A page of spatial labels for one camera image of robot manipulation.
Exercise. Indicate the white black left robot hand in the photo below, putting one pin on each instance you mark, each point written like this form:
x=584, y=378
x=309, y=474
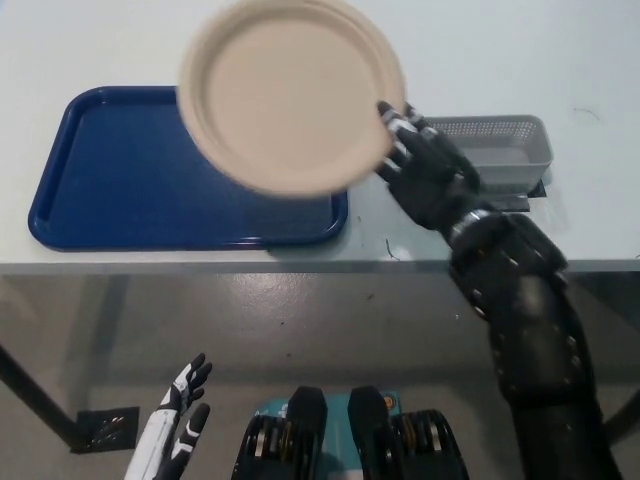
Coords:
x=167, y=425

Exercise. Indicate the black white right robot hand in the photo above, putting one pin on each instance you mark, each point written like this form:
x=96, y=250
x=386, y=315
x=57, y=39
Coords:
x=432, y=175

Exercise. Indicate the beige round paper plate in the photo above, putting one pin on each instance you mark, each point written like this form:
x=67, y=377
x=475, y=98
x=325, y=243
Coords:
x=285, y=90

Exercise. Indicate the black table foot plate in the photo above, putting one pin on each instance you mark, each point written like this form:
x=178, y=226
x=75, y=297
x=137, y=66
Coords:
x=107, y=429

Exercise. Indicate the blue plastic serving tray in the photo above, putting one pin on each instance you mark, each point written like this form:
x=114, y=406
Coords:
x=125, y=190

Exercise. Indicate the grey perforated plastic basket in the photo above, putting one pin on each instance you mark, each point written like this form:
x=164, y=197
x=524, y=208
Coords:
x=505, y=145

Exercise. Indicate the black slanted table leg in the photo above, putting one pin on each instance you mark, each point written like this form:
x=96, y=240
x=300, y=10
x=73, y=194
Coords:
x=622, y=417
x=35, y=390

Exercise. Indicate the black teal robot body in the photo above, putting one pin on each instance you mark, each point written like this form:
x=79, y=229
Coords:
x=350, y=435

